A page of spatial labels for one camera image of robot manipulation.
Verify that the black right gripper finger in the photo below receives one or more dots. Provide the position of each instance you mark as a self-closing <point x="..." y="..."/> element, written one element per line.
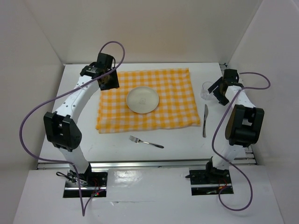
<point x="220" y="97"/>
<point x="215" y="85"/>

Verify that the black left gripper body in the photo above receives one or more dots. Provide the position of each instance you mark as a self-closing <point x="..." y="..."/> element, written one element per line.
<point x="112" y="67"/>

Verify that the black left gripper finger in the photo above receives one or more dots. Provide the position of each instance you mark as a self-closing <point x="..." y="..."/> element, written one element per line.
<point x="104" y="83"/>
<point x="113" y="80"/>

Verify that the clear plastic cup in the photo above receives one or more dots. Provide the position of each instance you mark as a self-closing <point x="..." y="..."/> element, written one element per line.
<point x="205" y="95"/>

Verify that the cream round plate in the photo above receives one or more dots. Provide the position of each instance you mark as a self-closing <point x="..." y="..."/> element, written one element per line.
<point x="142" y="100"/>

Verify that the yellow white checkered cloth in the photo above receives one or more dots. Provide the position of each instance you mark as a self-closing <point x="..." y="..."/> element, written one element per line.
<point x="176" y="109"/>

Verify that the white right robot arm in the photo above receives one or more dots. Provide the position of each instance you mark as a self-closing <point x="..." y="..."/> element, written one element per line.
<point x="218" y="160"/>

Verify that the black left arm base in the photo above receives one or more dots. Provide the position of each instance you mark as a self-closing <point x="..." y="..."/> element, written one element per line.
<point x="95" y="186"/>

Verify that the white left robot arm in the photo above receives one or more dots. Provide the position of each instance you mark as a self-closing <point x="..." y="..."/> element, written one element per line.
<point x="61" y="125"/>

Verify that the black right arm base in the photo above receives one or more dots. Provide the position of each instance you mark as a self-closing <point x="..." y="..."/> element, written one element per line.
<point x="210" y="181"/>

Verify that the silver table knife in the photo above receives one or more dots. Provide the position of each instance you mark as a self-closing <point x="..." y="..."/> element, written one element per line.
<point x="204" y="122"/>

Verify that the silver fork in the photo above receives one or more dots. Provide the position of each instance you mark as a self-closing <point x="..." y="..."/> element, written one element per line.
<point x="137" y="140"/>

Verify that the white front cover board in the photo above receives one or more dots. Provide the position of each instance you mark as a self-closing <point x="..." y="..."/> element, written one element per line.
<point x="150" y="196"/>

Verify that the aluminium right side rail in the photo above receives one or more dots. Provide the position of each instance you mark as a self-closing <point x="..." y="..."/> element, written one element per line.
<point x="239" y="130"/>

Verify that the aluminium rail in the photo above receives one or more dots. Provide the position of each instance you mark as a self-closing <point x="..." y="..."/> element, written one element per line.
<point x="239" y="130"/>
<point x="145" y="164"/>

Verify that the aluminium front rail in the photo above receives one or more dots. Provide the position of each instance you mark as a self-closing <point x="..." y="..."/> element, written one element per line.
<point x="145" y="164"/>

